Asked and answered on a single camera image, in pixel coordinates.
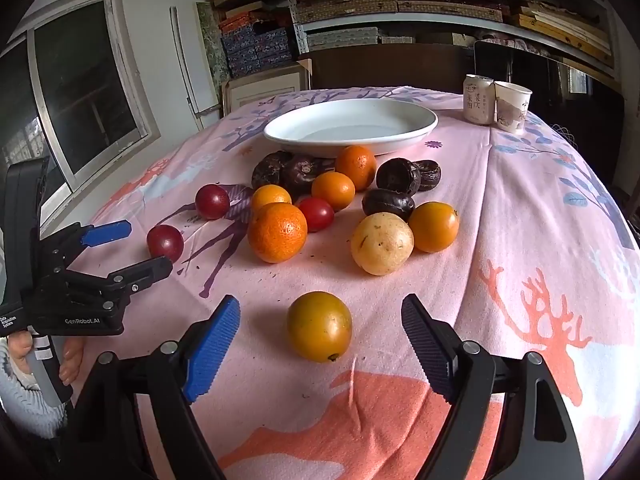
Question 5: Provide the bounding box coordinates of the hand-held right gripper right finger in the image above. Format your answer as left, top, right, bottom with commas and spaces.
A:
401, 294, 586, 480

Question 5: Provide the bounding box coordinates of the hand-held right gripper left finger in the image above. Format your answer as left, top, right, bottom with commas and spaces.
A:
57, 295, 242, 480

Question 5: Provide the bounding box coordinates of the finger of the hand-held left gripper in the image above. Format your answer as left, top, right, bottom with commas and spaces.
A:
42, 220, 132, 266
100, 256, 173, 311

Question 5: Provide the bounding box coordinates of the red plum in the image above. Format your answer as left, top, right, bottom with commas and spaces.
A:
298, 197, 335, 233
194, 184, 231, 220
146, 224, 185, 263

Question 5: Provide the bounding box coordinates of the yellow-orange round fruit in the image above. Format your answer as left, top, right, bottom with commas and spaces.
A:
286, 291, 353, 363

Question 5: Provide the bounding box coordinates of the pale yellow round fruit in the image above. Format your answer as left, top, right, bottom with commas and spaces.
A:
350, 212, 415, 277

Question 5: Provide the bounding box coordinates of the smooth orange round fruit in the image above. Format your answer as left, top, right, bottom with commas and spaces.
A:
408, 201, 460, 254

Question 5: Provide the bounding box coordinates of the large dimpled tangerine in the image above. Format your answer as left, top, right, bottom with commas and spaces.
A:
247, 202, 308, 264

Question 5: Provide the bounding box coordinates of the small smooth orange fruit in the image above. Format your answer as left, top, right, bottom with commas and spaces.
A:
311, 171, 356, 212
250, 184, 293, 213

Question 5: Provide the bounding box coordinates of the dark water chestnut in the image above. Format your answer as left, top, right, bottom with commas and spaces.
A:
361, 188, 416, 222

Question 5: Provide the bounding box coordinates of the dark purple passion fruit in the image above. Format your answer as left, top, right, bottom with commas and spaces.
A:
414, 159, 443, 192
280, 155, 336, 196
375, 158, 422, 197
251, 150, 293, 191

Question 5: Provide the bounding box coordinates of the small dimpled tangerine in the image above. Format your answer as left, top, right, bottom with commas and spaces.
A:
335, 145, 378, 192

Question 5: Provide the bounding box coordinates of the white oval plate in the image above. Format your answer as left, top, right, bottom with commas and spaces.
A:
263, 98, 439, 158

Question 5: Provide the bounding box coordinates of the person's left forearm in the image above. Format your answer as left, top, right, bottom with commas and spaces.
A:
0, 340, 68, 441

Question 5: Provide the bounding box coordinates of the person's left hand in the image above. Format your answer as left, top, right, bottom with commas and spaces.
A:
5, 330, 86, 393

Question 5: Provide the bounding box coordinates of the white framed window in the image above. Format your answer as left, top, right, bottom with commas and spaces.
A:
0, 0, 161, 241

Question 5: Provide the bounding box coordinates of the pink printed tablecloth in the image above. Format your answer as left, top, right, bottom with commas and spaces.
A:
37, 85, 636, 480

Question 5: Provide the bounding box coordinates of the white strip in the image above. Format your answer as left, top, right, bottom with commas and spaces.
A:
169, 6, 206, 131

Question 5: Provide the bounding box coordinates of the green patterned board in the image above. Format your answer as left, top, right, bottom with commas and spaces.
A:
196, 2, 231, 81

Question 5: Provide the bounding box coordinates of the cardboard box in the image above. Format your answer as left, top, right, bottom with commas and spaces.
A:
221, 59, 313, 116

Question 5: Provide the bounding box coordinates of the stack of blue patterned boxes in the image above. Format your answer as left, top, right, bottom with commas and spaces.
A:
217, 12, 293, 78

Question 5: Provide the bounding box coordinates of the white drink can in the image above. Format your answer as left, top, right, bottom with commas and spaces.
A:
463, 74, 497, 125

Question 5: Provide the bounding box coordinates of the white paper cup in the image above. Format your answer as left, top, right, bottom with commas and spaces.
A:
494, 80, 533, 134

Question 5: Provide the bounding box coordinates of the dark wooden cabinet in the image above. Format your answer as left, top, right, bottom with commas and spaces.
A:
300, 42, 476, 93

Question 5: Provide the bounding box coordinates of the black glossy panel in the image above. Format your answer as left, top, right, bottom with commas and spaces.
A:
472, 40, 626, 188

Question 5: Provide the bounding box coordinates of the white metal shelf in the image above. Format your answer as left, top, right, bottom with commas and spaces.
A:
277, 0, 616, 78

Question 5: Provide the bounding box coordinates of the stack of woven patterned boxes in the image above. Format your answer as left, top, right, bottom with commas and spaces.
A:
290, 0, 613, 68

